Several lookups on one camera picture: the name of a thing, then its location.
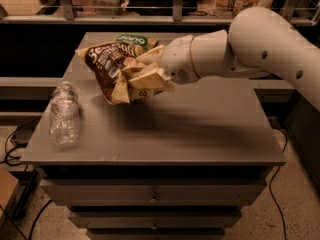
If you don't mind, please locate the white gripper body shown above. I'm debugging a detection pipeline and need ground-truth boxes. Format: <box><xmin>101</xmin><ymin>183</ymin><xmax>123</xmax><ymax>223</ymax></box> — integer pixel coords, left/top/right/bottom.
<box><xmin>161</xmin><ymin>35</ymin><xmax>200</xmax><ymax>85</ymax></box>

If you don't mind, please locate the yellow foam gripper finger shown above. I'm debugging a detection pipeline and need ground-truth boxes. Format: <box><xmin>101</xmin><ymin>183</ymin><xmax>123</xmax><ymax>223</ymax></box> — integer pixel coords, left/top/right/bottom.
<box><xmin>137</xmin><ymin>45</ymin><xmax>165</xmax><ymax>66</ymax></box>
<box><xmin>128</xmin><ymin>63</ymin><xmax>174</xmax><ymax>91</ymax></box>

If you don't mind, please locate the brown sea salt chip bag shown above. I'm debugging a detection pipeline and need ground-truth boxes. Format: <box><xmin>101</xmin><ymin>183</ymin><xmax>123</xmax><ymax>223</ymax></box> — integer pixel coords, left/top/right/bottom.
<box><xmin>75</xmin><ymin>42</ymin><xmax>164</xmax><ymax>106</ymax></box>

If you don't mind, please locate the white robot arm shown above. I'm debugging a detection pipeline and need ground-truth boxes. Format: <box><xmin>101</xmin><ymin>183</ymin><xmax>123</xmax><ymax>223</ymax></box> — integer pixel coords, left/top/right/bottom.
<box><xmin>138</xmin><ymin>7</ymin><xmax>320</xmax><ymax>110</ymax></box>

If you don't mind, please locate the green snack bag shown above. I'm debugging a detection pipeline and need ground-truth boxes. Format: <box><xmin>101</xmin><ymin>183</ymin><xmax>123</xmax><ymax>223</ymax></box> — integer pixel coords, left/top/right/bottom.
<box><xmin>115</xmin><ymin>33</ymin><xmax>158</xmax><ymax>49</ymax></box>

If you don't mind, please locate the black bag behind glass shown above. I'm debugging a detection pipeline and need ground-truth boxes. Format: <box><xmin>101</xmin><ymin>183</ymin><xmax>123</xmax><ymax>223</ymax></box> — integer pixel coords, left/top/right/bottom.
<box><xmin>126</xmin><ymin>0</ymin><xmax>200</xmax><ymax>16</ymax></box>

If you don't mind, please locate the clear plastic water bottle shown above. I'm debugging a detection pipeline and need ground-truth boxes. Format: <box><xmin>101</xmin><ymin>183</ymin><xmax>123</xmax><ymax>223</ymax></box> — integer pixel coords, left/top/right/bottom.
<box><xmin>49</xmin><ymin>81</ymin><xmax>80</xmax><ymax>146</ymax></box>

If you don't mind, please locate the grey drawer cabinet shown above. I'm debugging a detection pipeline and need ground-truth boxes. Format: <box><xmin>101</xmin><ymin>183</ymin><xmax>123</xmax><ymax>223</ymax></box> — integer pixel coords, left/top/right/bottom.
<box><xmin>20</xmin><ymin>31</ymin><xmax>287</xmax><ymax>240</ymax></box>

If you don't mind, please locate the top drawer round knob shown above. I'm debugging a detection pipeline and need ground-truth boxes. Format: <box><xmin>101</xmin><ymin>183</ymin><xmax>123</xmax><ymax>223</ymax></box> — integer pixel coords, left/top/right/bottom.
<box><xmin>149</xmin><ymin>193</ymin><xmax>159</xmax><ymax>204</ymax></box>

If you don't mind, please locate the drawer round knob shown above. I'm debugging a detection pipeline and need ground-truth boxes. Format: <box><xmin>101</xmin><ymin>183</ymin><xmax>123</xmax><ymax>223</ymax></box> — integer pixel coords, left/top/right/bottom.
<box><xmin>149</xmin><ymin>193</ymin><xmax>159</xmax><ymax>204</ymax></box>
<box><xmin>150</xmin><ymin>221</ymin><xmax>159</xmax><ymax>230</ymax></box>

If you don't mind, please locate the metal railing with glass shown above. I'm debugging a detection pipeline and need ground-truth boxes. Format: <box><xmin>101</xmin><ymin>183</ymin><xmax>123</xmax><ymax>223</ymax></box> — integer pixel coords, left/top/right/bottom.
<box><xmin>0</xmin><ymin>0</ymin><xmax>320</xmax><ymax>26</ymax></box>

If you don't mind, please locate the black cable right floor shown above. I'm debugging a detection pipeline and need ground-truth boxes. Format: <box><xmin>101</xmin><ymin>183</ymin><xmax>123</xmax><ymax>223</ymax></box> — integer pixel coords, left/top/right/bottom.
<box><xmin>268</xmin><ymin>125</ymin><xmax>289</xmax><ymax>240</ymax></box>

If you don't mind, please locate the black cables left floor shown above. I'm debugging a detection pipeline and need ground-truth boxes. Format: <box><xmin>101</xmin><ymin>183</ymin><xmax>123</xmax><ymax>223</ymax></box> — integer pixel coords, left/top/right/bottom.
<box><xmin>0</xmin><ymin>117</ymin><xmax>54</xmax><ymax>240</ymax></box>

